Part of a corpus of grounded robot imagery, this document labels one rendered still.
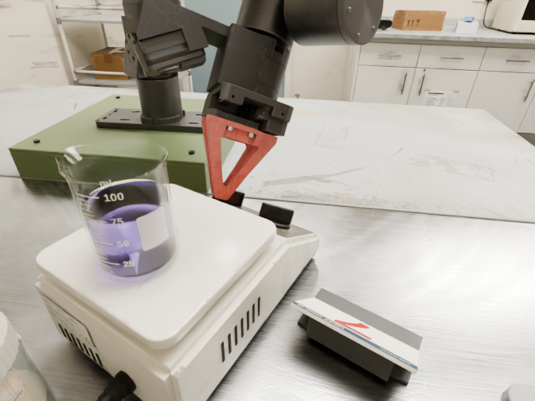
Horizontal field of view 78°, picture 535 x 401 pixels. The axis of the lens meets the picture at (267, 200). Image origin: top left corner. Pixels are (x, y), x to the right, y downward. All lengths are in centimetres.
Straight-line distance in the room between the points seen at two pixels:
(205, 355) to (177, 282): 4
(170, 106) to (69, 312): 36
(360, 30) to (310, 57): 284
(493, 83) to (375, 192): 241
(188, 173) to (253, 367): 26
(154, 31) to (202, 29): 4
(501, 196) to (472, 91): 228
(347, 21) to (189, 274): 21
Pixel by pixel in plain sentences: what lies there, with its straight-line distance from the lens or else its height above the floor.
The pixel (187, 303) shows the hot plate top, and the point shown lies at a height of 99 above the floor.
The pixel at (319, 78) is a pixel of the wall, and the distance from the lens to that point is 317.
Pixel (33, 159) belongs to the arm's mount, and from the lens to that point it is 56.
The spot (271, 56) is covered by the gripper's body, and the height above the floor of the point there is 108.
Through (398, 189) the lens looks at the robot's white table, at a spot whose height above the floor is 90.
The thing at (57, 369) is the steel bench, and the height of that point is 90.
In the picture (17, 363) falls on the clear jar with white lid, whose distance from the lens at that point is 24.
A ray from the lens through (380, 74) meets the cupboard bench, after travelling 261.
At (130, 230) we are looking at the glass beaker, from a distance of 19.
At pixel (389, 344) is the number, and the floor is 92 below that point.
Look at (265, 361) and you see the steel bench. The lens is 28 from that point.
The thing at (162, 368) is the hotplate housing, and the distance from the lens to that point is 20.
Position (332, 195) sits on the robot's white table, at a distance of 46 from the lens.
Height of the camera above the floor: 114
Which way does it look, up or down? 33 degrees down
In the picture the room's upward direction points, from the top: 1 degrees clockwise
